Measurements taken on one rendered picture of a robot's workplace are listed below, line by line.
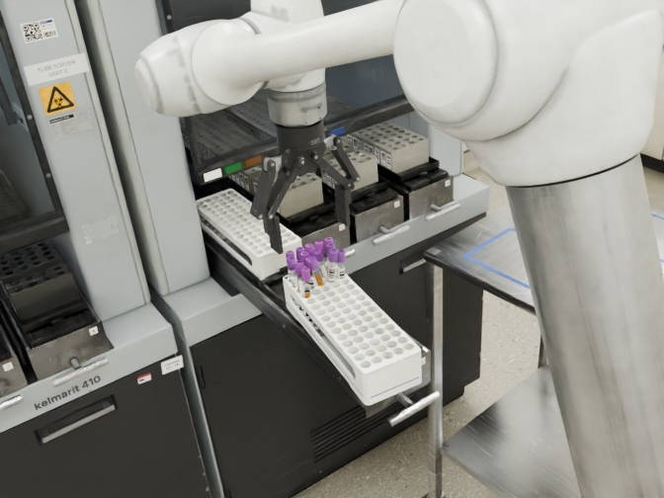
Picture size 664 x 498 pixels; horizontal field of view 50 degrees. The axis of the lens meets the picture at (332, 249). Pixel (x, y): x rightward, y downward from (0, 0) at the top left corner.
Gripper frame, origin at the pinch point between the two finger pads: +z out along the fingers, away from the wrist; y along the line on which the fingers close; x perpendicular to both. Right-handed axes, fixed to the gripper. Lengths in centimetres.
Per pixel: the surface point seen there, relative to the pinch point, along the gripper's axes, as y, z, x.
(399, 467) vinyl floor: 30, 96, 17
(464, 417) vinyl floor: 57, 97, 19
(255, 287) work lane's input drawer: -5.9, 15.9, 12.8
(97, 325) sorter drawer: -34.0, 16.5, 22.0
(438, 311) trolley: 26.0, 28.3, -3.2
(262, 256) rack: -3.6, 9.9, 12.7
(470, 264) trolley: 28.1, 14.2, -9.9
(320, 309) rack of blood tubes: -5.4, 8.3, -9.9
